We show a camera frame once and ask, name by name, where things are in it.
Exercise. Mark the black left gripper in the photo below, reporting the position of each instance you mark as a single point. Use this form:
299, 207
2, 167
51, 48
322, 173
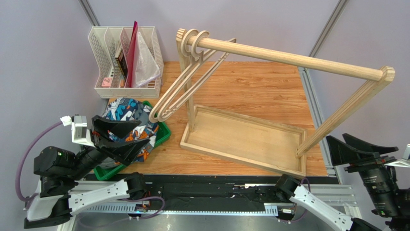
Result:
126, 151

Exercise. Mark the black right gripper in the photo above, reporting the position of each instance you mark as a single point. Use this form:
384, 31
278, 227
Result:
365, 161

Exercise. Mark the grey shorts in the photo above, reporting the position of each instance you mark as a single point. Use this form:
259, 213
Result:
109, 163

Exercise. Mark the patterned blue orange shorts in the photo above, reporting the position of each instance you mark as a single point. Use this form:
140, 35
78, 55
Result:
131, 115

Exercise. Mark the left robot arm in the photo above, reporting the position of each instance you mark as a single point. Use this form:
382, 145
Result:
60, 171

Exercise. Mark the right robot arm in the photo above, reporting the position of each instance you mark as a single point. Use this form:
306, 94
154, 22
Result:
377, 172

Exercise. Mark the red folder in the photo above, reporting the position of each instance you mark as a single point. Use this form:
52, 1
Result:
130, 56

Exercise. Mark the pink eraser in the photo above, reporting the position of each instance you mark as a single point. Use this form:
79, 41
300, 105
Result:
107, 82

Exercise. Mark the wooden clothes rack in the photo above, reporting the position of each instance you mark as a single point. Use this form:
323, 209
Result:
253, 119

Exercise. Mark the clear plastic bag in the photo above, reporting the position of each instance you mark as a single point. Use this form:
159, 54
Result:
145, 67

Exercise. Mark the white file organizer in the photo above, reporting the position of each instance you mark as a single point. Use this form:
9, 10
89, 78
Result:
103, 41

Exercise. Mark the dark book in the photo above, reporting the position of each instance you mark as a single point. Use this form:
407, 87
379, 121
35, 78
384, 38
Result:
121, 61

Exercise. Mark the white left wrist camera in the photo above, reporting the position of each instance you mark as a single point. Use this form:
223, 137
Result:
79, 129

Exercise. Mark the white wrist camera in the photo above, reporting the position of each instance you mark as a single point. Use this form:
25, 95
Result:
404, 161
79, 129

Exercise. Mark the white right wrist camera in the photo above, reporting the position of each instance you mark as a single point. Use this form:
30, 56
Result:
404, 161

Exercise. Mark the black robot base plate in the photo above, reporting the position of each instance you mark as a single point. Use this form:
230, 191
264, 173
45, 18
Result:
235, 194

